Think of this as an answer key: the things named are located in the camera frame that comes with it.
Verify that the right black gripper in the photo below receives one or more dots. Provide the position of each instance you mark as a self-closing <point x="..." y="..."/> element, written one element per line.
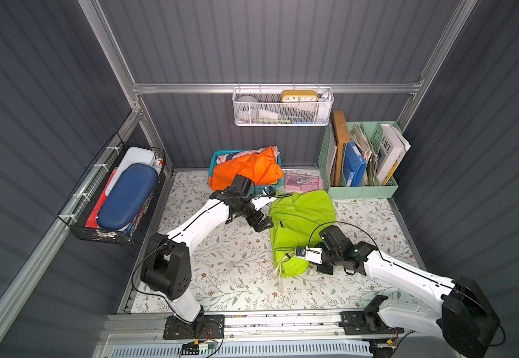
<point x="327" y="256"/>

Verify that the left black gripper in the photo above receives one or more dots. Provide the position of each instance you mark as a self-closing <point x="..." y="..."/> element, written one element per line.
<point x="256" y="218"/>

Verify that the lime green shorts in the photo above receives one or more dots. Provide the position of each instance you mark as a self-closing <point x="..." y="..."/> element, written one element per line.
<point x="297" y="220"/>

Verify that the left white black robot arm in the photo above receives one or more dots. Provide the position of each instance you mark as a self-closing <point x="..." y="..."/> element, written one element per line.
<point x="166" y="268"/>

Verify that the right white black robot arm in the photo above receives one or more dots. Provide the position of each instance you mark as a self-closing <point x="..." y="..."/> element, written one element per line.
<point x="456" y="311"/>

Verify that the white tape roll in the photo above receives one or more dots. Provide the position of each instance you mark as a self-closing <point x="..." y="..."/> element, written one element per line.
<point x="246" y="108"/>

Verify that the teal plastic laundry basket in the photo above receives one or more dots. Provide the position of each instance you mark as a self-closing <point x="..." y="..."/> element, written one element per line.
<point x="217" y="159"/>

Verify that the orange garment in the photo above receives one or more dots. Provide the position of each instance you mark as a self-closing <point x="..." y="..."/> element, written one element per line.
<point x="250" y="168"/>

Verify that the pink pouch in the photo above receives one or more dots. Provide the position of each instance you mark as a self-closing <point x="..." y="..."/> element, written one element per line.
<point x="299" y="183"/>

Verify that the floral table mat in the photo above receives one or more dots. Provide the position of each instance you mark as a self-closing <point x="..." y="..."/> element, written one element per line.
<point x="233" y="268"/>

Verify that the blue folder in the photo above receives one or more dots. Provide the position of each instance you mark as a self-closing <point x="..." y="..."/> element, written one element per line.
<point x="353" y="165"/>

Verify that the mint green file organizer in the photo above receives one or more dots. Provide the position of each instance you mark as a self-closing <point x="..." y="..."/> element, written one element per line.
<point x="371" y="130"/>

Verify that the yellow clock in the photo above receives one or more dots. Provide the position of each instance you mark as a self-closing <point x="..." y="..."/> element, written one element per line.
<point x="299" y="96"/>

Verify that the navy blue case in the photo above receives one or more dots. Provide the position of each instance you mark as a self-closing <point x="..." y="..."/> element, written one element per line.
<point x="127" y="197"/>

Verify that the white tray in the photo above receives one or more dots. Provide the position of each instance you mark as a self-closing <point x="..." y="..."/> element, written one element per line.
<point x="132" y="156"/>

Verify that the brown cardboard board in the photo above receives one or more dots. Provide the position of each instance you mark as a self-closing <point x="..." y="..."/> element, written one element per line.
<point x="341" y="133"/>

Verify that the white book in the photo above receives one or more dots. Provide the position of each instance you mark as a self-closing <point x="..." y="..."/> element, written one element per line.
<point x="393" y="147"/>

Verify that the red folder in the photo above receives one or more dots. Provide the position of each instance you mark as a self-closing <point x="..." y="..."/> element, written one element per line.
<point x="91" y="221"/>

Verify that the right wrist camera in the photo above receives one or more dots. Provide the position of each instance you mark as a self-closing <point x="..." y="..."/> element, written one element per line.
<point x="312" y="255"/>

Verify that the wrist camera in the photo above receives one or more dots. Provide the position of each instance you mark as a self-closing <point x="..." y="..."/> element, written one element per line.
<point x="267" y="196"/>
<point x="312" y="255"/>

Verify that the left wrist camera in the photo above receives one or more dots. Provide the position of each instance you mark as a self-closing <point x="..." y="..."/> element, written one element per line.
<point x="267" y="196"/>

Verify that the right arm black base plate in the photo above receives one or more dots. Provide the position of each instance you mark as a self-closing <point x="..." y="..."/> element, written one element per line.
<point x="359" y="322"/>

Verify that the white wire wall basket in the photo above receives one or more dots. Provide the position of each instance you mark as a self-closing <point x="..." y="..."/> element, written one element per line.
<point x="272" y="112"/>

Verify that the black wire side basket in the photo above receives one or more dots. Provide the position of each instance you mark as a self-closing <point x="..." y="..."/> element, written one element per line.
<point x="81" y="202"/>

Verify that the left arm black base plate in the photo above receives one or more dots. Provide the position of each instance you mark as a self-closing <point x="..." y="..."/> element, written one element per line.
<point x="204" y="327"/>

